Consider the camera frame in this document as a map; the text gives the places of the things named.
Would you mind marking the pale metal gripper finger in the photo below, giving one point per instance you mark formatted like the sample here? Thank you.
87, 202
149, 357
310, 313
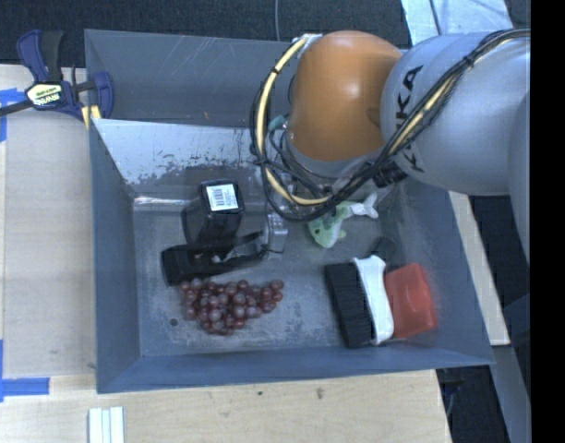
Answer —
278, 238

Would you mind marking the black box with barcode label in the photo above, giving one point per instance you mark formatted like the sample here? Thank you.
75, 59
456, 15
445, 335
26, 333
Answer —
222, 197

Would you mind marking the red-orange rounded block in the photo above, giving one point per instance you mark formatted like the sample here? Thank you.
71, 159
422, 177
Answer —
411, 300

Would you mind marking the grey metal bin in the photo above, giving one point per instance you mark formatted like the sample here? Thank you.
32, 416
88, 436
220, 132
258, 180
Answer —
148, 81

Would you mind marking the red toy grape bunch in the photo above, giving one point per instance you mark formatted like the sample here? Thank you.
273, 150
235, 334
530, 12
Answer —
227, 305

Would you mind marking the green and white toy fish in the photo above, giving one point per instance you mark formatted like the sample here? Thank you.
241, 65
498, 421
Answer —
328, 229

